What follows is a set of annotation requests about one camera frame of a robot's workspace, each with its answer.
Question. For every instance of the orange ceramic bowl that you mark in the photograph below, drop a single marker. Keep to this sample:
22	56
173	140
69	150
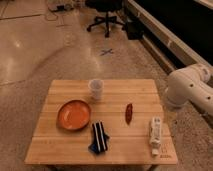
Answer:
74	115

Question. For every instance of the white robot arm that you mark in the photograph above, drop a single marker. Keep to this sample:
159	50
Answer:
190	84

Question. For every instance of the clear plastic cup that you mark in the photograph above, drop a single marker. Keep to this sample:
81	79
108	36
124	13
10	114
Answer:
96	88

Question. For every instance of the red chili pepper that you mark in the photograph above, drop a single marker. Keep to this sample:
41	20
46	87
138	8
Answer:
128	113

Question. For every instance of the wooden table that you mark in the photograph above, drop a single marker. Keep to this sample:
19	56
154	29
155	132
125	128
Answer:
127	143

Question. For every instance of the blue striped cloth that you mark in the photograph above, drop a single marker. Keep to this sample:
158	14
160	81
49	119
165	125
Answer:
99	142

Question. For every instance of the black box on floor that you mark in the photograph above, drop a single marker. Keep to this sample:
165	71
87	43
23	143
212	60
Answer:
134	31

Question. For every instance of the white tube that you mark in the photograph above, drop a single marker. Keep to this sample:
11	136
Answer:
155	135

